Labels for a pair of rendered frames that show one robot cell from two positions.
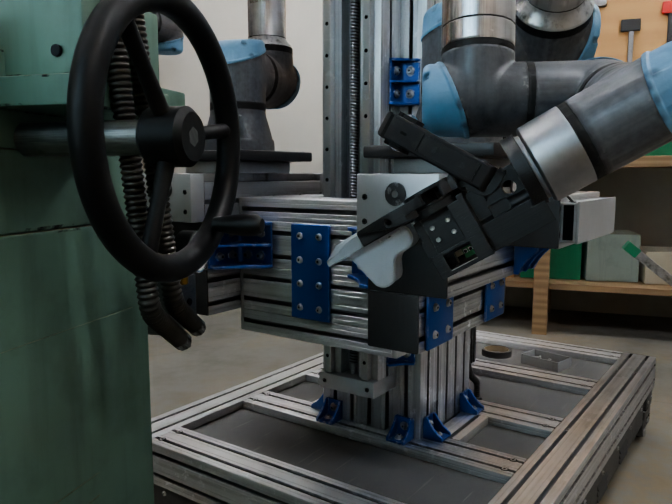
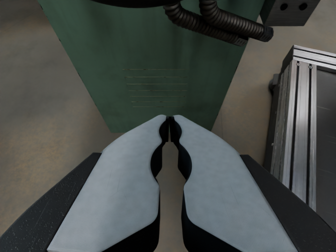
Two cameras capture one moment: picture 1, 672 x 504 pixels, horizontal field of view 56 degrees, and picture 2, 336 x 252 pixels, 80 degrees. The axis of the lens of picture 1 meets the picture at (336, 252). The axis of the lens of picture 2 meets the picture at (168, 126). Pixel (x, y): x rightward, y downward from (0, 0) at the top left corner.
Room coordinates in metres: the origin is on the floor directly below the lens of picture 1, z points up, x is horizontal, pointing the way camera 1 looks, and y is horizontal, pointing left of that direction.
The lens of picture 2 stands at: (0.61, -0.06, 0.80)
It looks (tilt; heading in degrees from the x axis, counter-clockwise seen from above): 62 degrees down; 74
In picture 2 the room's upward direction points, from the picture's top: straight up
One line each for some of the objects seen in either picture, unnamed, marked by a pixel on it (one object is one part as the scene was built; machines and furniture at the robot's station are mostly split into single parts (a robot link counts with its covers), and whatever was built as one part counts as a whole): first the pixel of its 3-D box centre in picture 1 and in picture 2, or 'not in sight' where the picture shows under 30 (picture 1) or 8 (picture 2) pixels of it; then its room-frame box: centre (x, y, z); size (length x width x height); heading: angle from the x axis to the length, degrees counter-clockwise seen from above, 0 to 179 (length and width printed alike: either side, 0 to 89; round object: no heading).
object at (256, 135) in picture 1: (238, 128); not in sight; (1.35, 0.21, 0.87); 0.15 x 0.15 x 0.10
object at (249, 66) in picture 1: (238, 71); not in sight; (1.36, 0.20, 0.98); 0.13 x 0.12 x 0.14; 159
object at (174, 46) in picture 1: (162, 28); not in sight; (1.55, 0.41, 1.12); 0.11 x 0.08 x 0.11; 159
